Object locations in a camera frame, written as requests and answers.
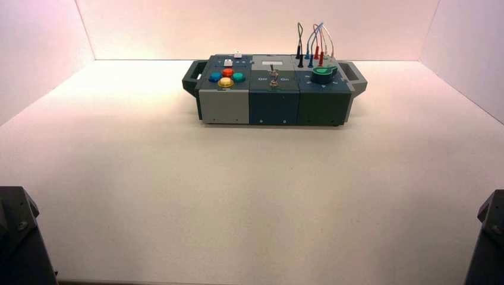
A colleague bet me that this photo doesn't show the dark grey control box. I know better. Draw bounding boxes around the dark grey control box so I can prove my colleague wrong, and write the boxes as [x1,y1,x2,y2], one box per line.
[181,53,368,127]

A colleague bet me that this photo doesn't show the grey display panel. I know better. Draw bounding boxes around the grey display panel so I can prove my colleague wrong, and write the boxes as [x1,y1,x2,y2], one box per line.
[251,54,296,72]

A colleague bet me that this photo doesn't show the green rotary knob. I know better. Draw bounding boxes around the green rotary knob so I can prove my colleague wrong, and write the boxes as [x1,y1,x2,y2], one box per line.
[310,66,339,85]

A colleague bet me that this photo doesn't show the red jumper cable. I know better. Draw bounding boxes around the red jumper cable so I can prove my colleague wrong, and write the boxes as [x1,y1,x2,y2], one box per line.
[313,24,325,53]

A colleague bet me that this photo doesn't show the white jumper cable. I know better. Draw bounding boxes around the white jumper cable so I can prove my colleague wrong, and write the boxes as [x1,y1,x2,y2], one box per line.
[320,23,335,54]

